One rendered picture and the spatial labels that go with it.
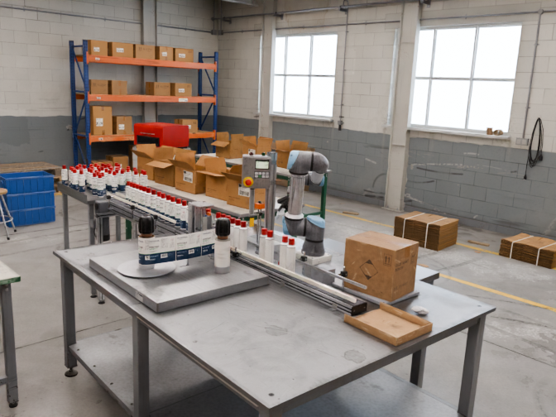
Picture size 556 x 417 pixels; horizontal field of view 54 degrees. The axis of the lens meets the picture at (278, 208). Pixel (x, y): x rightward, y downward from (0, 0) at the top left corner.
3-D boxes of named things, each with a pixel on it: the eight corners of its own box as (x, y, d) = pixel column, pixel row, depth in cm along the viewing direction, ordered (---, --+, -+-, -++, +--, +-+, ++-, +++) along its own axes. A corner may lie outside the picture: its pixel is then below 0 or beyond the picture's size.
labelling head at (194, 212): (186, 242, 348) (187, 203, 342) (203, 239, 356) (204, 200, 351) (198, 247, 338) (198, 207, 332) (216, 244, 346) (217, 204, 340)
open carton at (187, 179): (165, 189, 568) (165, 154, 560) (200, 185, 600) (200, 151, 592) (188, 195, 542) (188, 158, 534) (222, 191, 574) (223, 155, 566)
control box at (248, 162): (241, 184, 330) (242, 154, 326) (269, 185, 332) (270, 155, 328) (242, 188, 320) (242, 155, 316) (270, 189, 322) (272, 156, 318)
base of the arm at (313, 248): (295, 251, 341) (297, 237, 339) (311, 247, 352) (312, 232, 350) (314, 258, 331) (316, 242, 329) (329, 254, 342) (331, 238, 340)
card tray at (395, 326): (343, 322, 252) (344, 313, 251) (380, 309, 269) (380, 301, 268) (395, 346, 230) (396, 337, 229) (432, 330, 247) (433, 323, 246)
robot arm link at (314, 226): (324, 242, 334) (327, 220, 330) (302, 239, 334) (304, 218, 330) (323, 236, 345) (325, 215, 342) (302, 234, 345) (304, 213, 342)
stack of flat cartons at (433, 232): (391, 240, 707) (394, 216, 700) (412, 232, 746) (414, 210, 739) (438, 251, 665) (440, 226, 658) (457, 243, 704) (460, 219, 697)
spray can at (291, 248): (283, 274, 298) (285, 237, 294) (289, 272, 301) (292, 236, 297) (289, 276, 294) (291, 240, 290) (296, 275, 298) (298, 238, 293)
